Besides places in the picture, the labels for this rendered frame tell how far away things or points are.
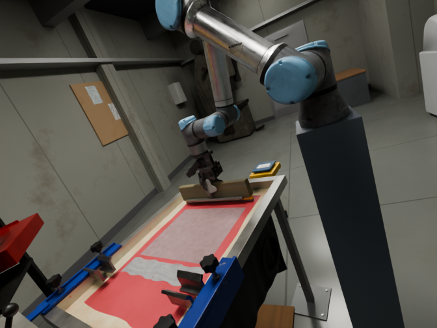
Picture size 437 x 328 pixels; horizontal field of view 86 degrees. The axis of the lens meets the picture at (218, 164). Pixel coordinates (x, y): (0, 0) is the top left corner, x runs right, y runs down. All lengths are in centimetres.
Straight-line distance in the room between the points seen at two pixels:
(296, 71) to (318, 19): 660
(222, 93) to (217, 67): 10
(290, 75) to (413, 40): 508
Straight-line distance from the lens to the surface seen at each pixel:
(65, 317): 92
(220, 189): 102
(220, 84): 94
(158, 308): 75
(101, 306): 91
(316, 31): 718
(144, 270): 91
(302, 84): 63
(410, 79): 570
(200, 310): 60
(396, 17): 557
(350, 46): 727
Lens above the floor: 141
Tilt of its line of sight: 16 degrees down
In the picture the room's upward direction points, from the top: 22 degrees counter-clockwise
